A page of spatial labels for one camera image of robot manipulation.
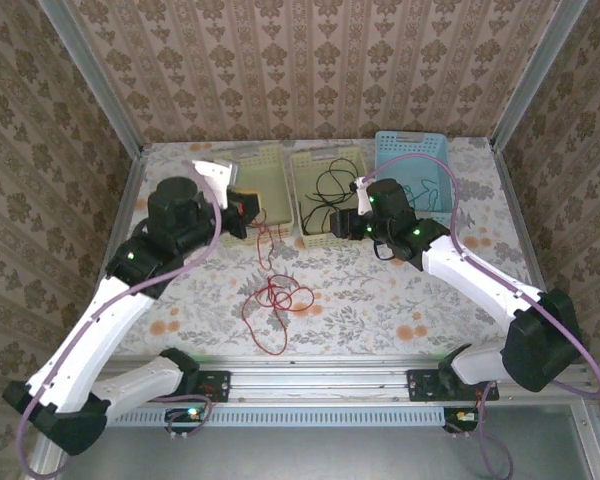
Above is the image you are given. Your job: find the red cable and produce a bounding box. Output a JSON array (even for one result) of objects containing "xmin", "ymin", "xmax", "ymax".
[{"xmin": 241, "ymin": 206, "xmax": 316, "ymax": 358}]

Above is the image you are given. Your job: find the green cable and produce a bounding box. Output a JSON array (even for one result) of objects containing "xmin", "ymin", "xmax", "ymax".
[{"xmin": 404, "ymin": 178, "xmax": 440, "ymax": 215}]

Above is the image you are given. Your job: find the aluminium front rail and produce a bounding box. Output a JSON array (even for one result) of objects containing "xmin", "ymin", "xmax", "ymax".
[{"xmin": 99, "ymin": 354, "xmax": 599, "ymax": 404}]

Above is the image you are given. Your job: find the aluminium table side rail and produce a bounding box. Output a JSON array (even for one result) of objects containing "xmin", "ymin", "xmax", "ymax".
[
  {"xmin": 98, "ymin": 143, "xmax": 150, "ymax": 301},
  {"xmin": 488, "ymin": 138, "xmax": 550, "ymax": 295}
]

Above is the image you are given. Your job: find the light blue perforated basket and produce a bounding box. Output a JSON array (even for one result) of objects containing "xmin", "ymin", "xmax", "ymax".
[{"xmin": 374, "ymin": 130, "xmax": 456, "ymax": 227}]

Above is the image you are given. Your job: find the pale yellow perforated basket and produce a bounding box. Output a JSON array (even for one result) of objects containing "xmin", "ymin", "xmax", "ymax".
[
  {"xmin": 289, "ymin": 147, "xmax": 376, "ymax": 251},
  {"xmin": 223, "ymin": 145, "xmax": 296, "ymax": 250}
]

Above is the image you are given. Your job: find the black cable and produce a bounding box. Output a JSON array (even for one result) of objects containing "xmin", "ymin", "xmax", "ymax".
[{"xmin": 299, "ymin": 157, "xmax": 362, "ymax": 236}]

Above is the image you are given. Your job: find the small circuit board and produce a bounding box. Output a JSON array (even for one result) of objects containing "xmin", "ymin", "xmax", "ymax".
[
  {"xmin": 164, "ymin": 406, "xmax": 207, "ymax": 436},
  {"xmin": 442, "ymin": 406, "xmax": 482, "ymax": 435}
]

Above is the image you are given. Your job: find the slotted grey cable duct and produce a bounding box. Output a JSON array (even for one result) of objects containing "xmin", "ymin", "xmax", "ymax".
[{"xmin": 104, "ymin": 403, "xmax": 447, "ymax": 429}]

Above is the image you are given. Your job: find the aluminium frame post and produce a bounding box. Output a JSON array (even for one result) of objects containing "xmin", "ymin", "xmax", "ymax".
[
  {"xmin": 488, "ymin": 0, "xmax": 590, "ymax": 152},
  {"xmin": 36, "ymin": 0, "xmax": 148, "ymax": 158}
]

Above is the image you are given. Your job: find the thick purple camera cable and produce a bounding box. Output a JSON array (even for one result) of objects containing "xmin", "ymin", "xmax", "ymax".
[
  {"xmin": 363, "ymin": 152, "xmax": 600, "ymax": 401},
  {"xmin": 13, "ymin": 159, "xmax": 227, "ymax": 480}
]

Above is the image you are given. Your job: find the thin purple base cable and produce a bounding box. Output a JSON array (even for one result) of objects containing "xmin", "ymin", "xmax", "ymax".
[
  {"xmin": 155, "ymin": 393, "xmax": 215, "ymax": 442},
  {"xmin": 471, "ymin": 379, "xmax": 515, "ymax": 480}
]

